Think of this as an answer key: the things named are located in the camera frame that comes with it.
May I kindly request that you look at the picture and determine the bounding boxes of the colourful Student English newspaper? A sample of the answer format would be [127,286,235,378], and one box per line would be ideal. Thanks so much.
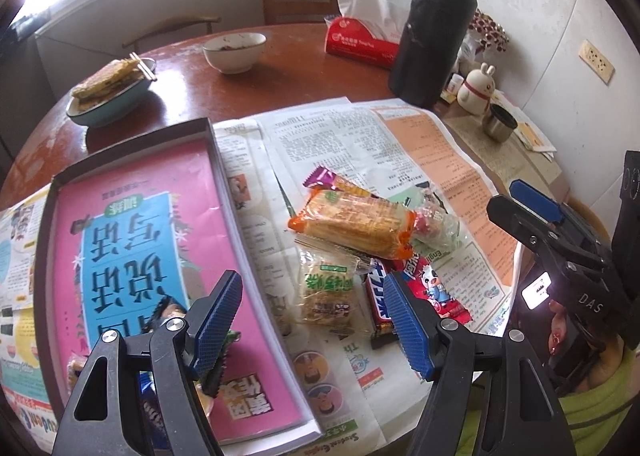
[0,186,58,454]

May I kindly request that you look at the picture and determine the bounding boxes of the white and orange newspaper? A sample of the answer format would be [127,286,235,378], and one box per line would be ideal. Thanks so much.
[215,100,521,455]

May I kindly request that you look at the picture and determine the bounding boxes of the black green snack packet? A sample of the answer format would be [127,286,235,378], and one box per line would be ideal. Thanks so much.
[141,296,241,342]

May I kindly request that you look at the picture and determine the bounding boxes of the wooden chopsticks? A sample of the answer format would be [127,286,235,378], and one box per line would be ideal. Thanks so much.
[129,52,157,82]

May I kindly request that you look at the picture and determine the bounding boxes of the pink lined cardboard tray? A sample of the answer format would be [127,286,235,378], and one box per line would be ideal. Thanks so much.
[34,118,321,455]

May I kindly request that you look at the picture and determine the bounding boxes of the small white bottle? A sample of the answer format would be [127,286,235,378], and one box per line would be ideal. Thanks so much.
[446,72,464,96]

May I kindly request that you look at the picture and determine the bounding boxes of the small steel cup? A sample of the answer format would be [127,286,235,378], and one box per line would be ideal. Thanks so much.
[482,104,518,143]

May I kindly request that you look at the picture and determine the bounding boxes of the teal bowl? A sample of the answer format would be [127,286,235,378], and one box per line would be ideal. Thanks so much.
[66,57,156,128]

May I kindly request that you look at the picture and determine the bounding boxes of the red tissue pack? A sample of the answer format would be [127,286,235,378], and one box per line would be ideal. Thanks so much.
[324,16,399,69]

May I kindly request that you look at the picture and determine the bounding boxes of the orange cracker packet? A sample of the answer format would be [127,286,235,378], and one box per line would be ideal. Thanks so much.
[288,188,414,261]

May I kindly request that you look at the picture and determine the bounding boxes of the purple orange snack bar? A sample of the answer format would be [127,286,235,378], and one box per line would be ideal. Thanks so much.
[303,166,373,197]

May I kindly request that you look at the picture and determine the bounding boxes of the brown wooden chair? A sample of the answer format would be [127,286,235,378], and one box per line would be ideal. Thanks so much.
[262,0,338,25]

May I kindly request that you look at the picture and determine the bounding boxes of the clear cake slice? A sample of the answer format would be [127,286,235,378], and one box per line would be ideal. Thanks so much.
[67,353,88,393]

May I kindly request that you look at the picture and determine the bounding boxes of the small white bowl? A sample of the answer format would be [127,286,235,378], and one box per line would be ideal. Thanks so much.
[203,31,267,75]

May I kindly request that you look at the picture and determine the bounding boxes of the black thermos flask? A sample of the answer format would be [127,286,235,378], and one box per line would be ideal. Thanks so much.
[388,0,477,109]

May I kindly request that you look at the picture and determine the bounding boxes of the yellow green candy packet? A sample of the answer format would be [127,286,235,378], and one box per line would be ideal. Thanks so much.
[195,381,219,418]

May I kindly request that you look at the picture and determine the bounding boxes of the green label rice cracker packet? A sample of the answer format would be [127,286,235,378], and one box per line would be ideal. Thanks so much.
[295,234,371,335]

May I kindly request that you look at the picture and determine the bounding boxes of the stacked flatbread pancakes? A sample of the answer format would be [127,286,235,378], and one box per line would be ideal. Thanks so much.
[70,58,144,112]

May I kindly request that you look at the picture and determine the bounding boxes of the curved back wooden chair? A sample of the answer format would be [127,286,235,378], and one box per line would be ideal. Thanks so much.
[122,15,221,52]

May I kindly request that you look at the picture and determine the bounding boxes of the blue Oreo cookie packet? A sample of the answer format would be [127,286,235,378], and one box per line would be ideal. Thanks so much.
[138,372,169,452]

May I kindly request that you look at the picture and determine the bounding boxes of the white rabbit figurine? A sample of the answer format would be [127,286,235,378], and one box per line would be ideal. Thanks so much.
[457,63,496,116]

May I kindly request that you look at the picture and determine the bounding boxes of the red milk candy packet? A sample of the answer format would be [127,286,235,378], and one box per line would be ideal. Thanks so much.
[401,254,472,325]

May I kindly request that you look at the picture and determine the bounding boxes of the red white patterned jar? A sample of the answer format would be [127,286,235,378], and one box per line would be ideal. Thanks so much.
[468,8,510,54]

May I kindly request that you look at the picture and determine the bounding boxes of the Snickers chocolate bar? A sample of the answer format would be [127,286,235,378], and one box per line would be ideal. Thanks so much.
[363,258,398,350]

